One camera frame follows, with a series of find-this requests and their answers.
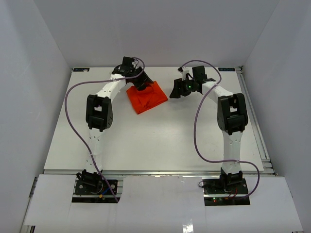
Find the left dark table label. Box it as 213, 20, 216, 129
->
73, 67, 90, 72

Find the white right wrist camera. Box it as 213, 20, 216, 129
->
177, 67, 190, 80

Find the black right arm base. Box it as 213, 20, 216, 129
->
198, 169, 248, 198

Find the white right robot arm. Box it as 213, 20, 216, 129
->
170, 66, 248, 194

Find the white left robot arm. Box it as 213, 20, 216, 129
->
77, 56, 153, 194

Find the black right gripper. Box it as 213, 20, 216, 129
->
170, 77, 197, 99

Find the aluminium table edge rail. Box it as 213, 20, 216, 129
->
236, 66, 277, 176

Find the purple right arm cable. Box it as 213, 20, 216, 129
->
178, 60, 260, 200

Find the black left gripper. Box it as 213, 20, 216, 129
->
130, 66, 153, 91

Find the aluminium front table rail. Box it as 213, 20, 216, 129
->
43, 169, 276, 177

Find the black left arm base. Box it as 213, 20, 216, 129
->
74, 169, 112, 196

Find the dark table label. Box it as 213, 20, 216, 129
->
218, 67, 235, 72
73, 67, 90, 72

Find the orange t shirt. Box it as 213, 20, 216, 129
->
126, 81, 168, 114

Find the right dark table label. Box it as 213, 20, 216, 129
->
218, 67, 235, 72

